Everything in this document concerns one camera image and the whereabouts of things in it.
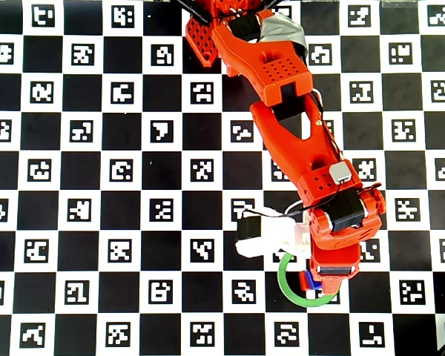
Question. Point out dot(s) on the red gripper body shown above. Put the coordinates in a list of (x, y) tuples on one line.
[(334, 270)]

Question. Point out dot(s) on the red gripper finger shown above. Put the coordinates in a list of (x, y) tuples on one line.
[(330, 286)]

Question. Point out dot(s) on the blue cube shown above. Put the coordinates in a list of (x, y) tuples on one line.
[(313, 282)]

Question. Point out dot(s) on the red robot arm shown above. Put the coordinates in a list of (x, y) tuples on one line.
[(282, 111)]

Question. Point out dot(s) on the small grey square module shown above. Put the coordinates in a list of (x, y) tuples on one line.
[(342, 173)]

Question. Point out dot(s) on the black white marker board mat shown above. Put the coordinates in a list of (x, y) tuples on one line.
[(96, 207)]

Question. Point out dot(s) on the black clamp bar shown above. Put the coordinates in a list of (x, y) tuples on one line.
[(193, 11)]

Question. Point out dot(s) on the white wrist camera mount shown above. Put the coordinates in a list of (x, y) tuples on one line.
[(270, 233)]

